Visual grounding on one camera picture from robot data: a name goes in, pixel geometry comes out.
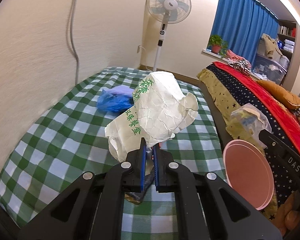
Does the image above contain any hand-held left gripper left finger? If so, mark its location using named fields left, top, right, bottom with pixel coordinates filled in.
left=17, top=138, right=147, bottom=240

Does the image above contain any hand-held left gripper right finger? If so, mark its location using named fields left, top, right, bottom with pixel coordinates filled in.
left=154, top=145, right=283, bottom=240

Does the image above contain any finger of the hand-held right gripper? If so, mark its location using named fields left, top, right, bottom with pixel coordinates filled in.
left=258, top=129, right=278, bottom=148

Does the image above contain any clear plastic bag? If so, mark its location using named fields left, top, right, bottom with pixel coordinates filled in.
left=230, top=104, right=272, bottom=147

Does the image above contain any dark wrapper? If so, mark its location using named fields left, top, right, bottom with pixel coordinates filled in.
left=125, top=149, right=156, bottom=205

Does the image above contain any pink bin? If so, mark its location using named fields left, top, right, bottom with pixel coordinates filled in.
left=222, top=139, right=275, bottom=210

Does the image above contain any white paper bag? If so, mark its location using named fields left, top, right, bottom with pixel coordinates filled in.
left=105, top=71, right=198, bottom=163

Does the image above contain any blue plastic bag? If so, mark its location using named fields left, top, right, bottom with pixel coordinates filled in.
left=97, top=85, right=138, bottom=114

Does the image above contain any red blanket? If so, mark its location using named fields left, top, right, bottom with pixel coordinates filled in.
left=213, top=61, right=300, bottom=167

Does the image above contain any orange pillow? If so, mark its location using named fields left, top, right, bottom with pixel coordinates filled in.
left=256, top=79, right=300, bottom=110

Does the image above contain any orange soft object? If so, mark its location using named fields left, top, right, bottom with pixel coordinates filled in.
left=277, top=191, right=300, bottom=234

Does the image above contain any star print quilt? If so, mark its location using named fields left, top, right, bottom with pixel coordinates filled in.
left=197, top=64, right=300, bottom=220

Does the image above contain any clear plastic storage box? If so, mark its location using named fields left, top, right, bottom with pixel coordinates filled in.
left=252, top=52, right=290, bottom=85

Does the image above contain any striped cloth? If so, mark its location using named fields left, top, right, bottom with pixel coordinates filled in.
left=227, top=58, right=252, bottom=75

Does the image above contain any green checked bed cover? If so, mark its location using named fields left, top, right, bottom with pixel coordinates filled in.
left=0, top=67, right=227, bottom=240

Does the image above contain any pink cloth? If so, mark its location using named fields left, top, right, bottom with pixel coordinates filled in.
left=226, top=50, right=242, bottom=62

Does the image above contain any beige jacket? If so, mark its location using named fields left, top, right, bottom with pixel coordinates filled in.
left=261, top=33, right=283, bottom=59

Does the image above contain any white window sill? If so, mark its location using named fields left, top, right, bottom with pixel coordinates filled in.
left=202, top=49, right=228, bottom=60

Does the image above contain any bookshelf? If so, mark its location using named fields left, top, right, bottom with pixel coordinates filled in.
left=277, top=20, right=297, bottom=54

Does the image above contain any potted green plant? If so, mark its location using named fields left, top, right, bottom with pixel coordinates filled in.
left=207, top=34, right=229, bottom=57

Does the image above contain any blue curtain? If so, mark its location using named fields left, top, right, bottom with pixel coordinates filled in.
left=211, top=0, right=280, bottom=67

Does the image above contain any white standing fan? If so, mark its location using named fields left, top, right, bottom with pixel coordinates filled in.
left=146, top=0, right=192, bottom=72

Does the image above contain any grey bed frame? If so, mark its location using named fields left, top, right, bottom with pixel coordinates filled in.
left=199, top=79, right=232, bottom=143

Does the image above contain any grey wall cable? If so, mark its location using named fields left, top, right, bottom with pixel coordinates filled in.
left=65, top=0, right=81, bottom=84

